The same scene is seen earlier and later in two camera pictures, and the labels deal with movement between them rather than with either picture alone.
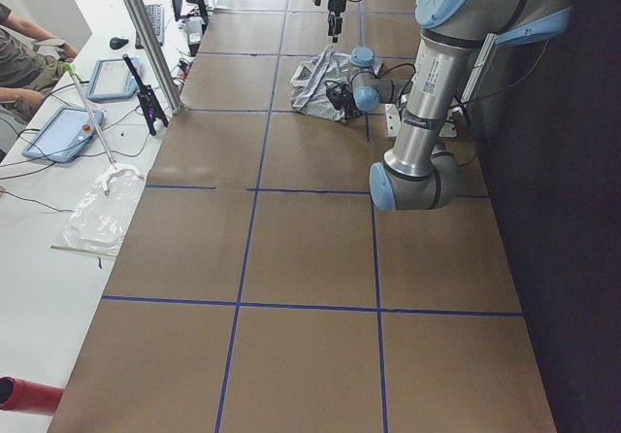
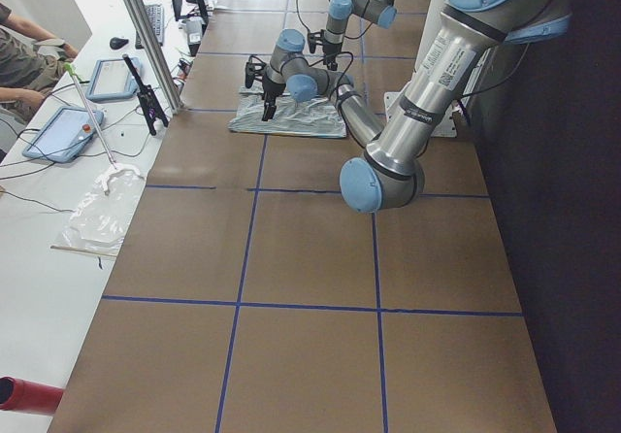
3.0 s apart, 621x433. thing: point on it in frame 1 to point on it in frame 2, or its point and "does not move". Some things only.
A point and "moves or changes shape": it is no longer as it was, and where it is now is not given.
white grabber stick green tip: x=73 y=73 does not move
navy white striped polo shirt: x=310 y=83 moves or changes shape
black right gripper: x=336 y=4 to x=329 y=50
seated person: x=31 y=61 does not move
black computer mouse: x=116 y=42 does not move
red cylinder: x=22 y=395 does not move
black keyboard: x=155 y=14 does not move
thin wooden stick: x=84 y=250 does not move
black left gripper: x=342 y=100 to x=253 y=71
